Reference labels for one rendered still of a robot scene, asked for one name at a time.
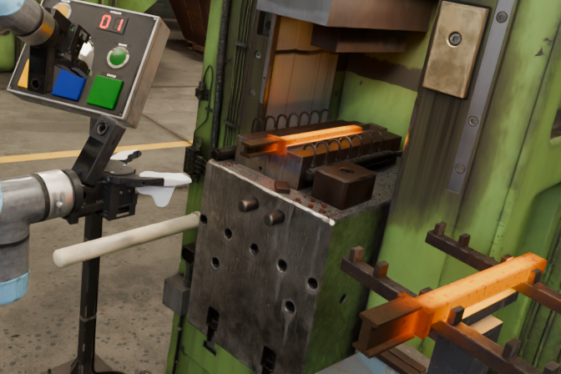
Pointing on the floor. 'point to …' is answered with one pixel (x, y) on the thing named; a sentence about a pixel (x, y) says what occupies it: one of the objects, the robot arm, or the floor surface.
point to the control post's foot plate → (78, 366)
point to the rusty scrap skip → (190, 12)
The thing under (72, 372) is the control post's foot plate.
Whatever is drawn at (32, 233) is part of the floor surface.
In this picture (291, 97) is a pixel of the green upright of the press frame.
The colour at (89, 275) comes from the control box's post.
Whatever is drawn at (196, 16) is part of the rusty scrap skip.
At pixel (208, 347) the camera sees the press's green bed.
